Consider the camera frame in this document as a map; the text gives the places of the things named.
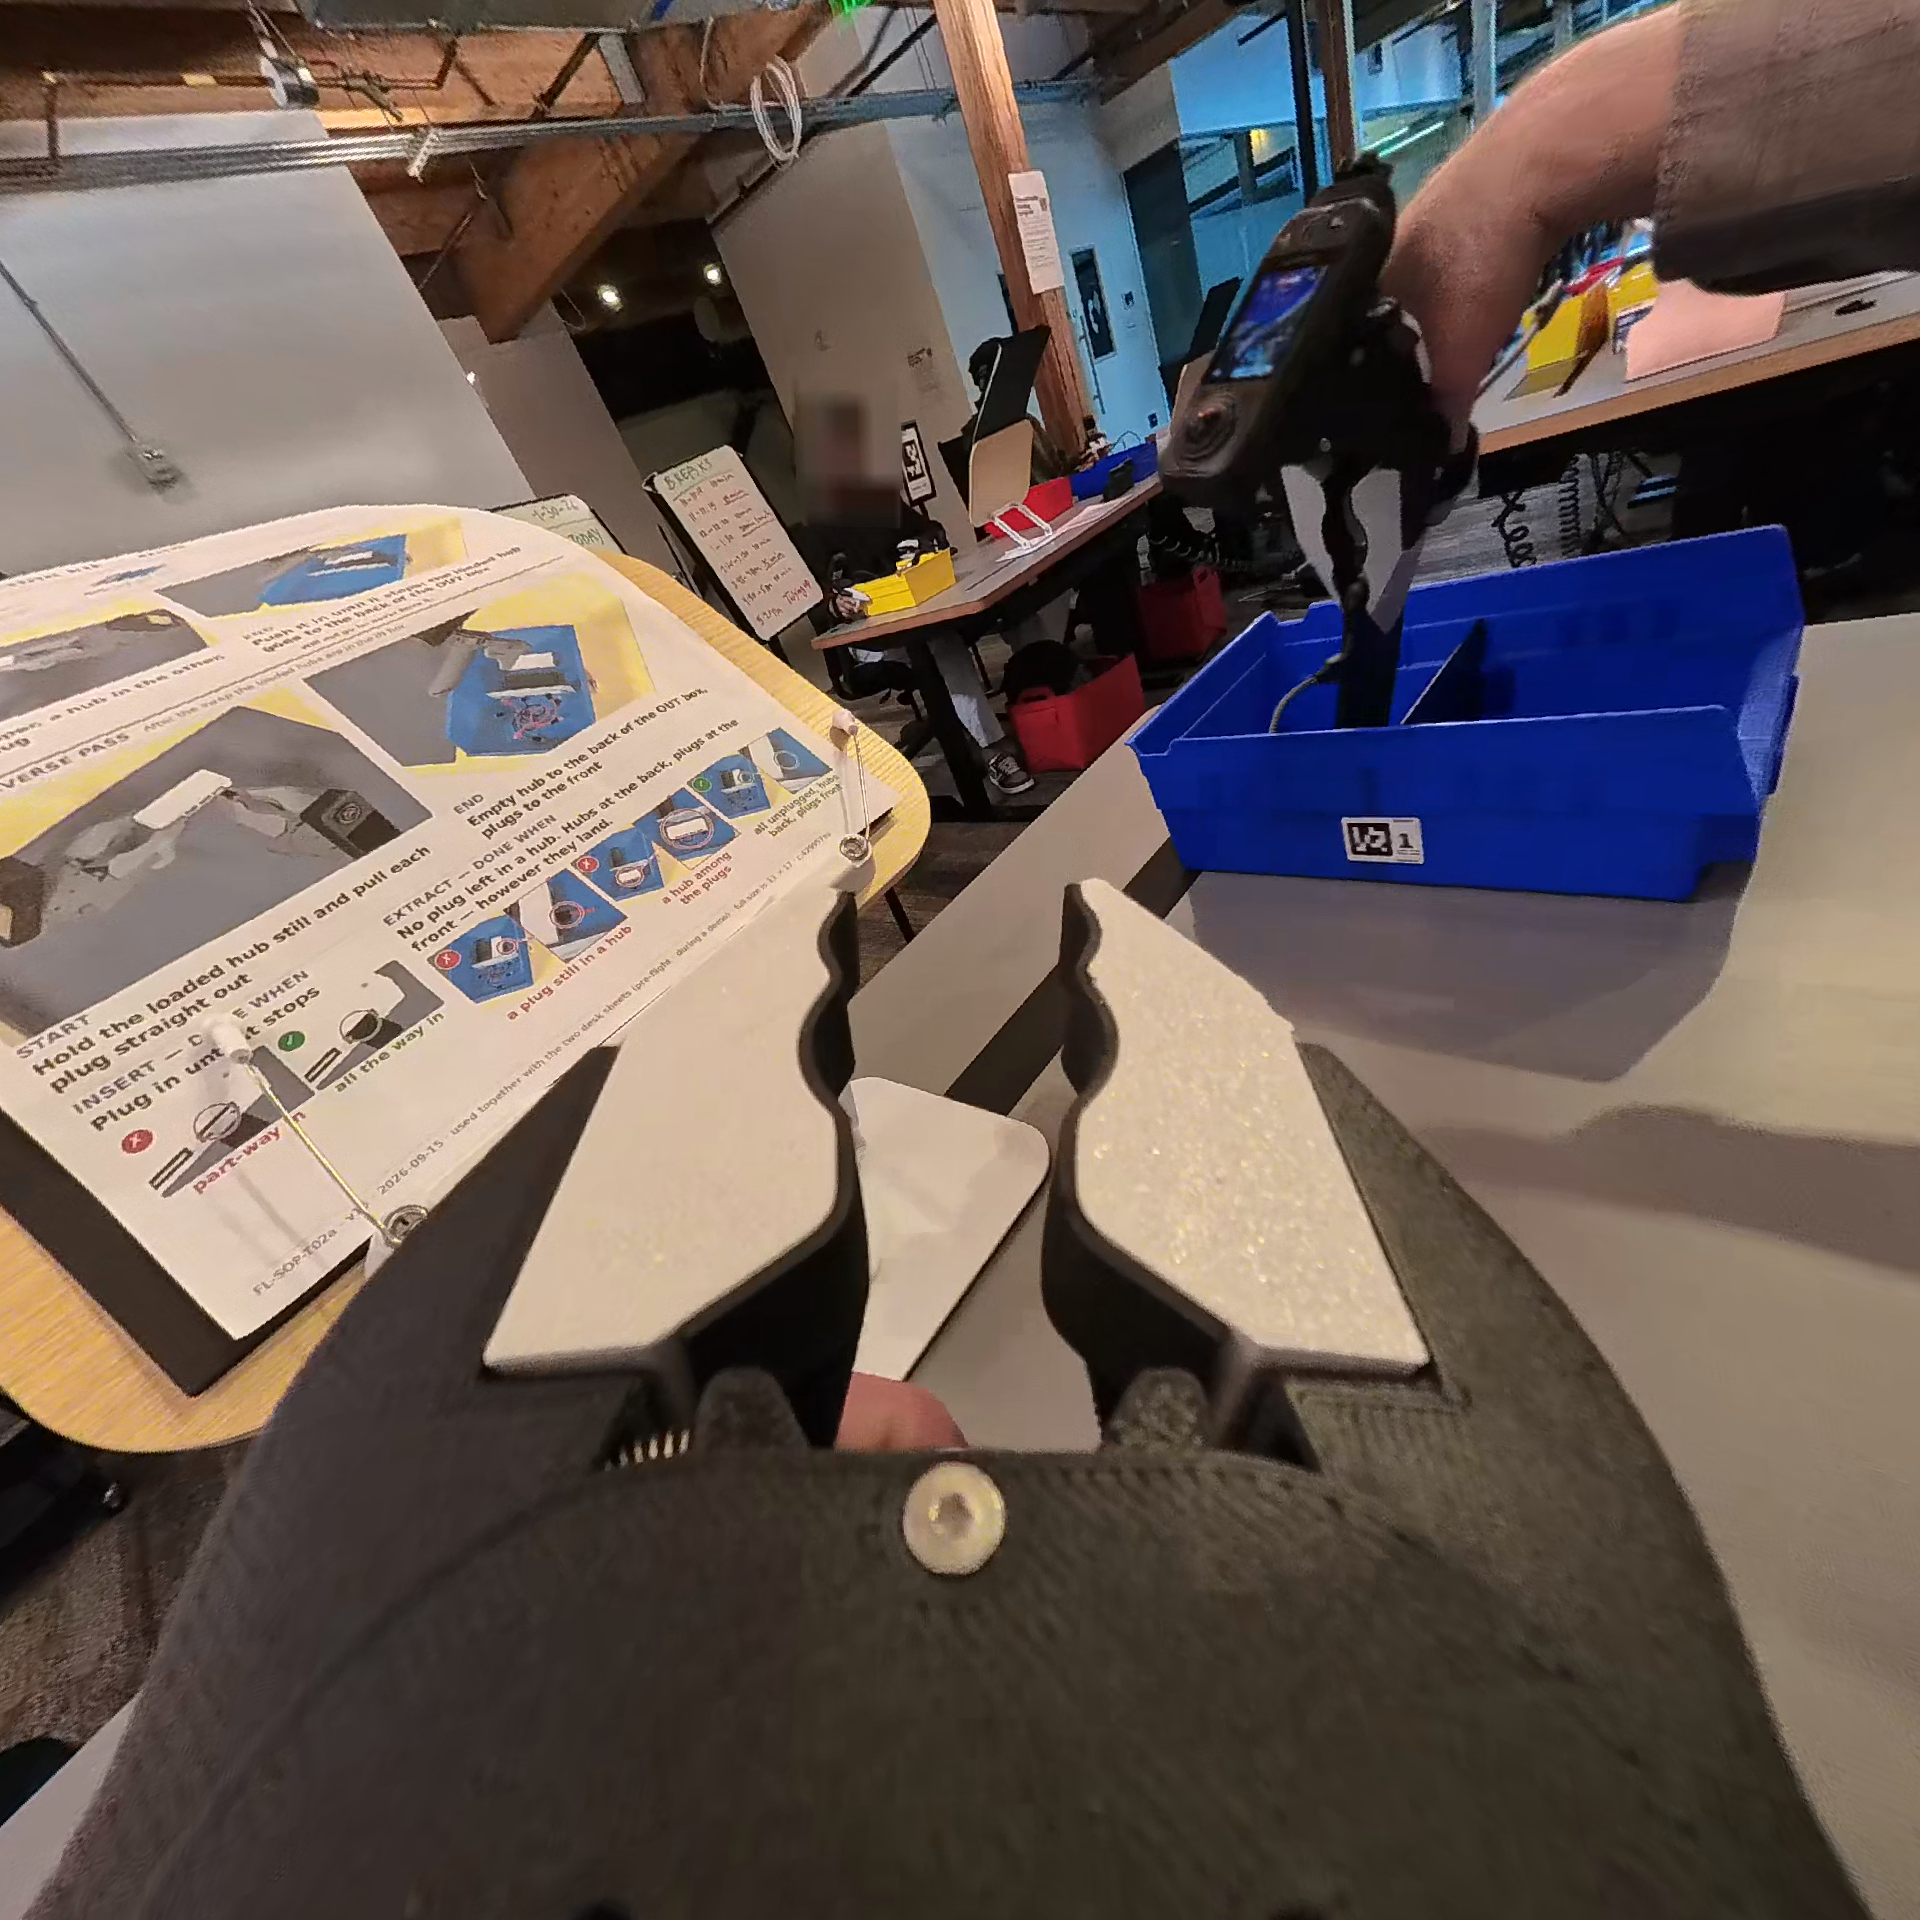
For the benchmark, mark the black-and-white tag sign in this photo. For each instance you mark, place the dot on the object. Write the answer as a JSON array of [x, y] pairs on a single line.
[[914, 464]]

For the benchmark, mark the person's right hand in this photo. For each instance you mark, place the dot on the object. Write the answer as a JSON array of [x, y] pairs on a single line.
[[1530, 210]]

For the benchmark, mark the small blue bin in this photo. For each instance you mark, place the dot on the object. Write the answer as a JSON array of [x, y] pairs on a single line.
[[1119, 474]]

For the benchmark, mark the long wooden desk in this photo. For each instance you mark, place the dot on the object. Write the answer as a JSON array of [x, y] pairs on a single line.
[[1036, 547]]

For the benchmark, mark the small wooden stand board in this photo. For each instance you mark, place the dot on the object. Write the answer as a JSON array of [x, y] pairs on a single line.
[[998, 464]]

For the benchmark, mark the whiteboard with green writing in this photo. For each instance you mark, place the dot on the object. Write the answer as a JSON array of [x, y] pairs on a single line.
[[580, 523]]

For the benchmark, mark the wooden-edged work table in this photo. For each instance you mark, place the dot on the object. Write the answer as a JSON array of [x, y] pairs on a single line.
[[1725, 388]]

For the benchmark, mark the black tilted board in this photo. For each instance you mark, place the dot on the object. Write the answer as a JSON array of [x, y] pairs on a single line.
[[1021, 368]]

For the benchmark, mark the wooden pillar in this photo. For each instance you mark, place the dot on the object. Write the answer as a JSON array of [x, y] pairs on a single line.
[[998, 134]]

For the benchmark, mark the red bin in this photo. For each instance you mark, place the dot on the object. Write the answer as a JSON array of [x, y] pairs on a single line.
[[1042, 499]]

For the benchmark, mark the yellow bin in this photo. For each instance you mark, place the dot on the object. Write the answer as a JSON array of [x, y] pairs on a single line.
[[909, 587], [1576, 338]]

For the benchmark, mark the instruction sheet on board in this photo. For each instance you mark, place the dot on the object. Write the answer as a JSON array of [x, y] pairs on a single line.
[[89, 1381]]

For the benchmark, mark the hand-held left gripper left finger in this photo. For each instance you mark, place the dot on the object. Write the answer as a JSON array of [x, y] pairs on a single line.
[[705, 1185]]

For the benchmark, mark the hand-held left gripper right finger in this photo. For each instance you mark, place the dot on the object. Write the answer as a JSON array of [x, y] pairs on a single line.
[[1230, 1185]]

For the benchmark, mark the red bag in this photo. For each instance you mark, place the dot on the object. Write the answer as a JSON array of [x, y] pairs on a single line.
[[1184, 616], [1079, 721]]

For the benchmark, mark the whiteboard with red writing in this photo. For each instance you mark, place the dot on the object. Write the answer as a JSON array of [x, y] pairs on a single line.
[[728, 540]]

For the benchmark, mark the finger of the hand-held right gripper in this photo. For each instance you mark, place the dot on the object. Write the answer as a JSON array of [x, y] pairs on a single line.
[[1319, 523], [1389, 569]]

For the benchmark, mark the paper notice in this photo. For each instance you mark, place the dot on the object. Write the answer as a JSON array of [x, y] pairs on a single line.
[[1036, 233]]

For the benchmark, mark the blue storage bin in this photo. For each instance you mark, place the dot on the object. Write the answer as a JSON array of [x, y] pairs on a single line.
[[1500, 795]]

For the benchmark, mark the white stand base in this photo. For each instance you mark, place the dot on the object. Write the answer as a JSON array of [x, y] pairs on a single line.
[[945, 1201]]

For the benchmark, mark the printed instruction sheet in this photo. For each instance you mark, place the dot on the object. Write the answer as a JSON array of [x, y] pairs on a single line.
[[452, 750]]

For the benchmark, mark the black backing board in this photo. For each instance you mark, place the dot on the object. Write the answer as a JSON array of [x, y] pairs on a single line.
[[135, 1318]]

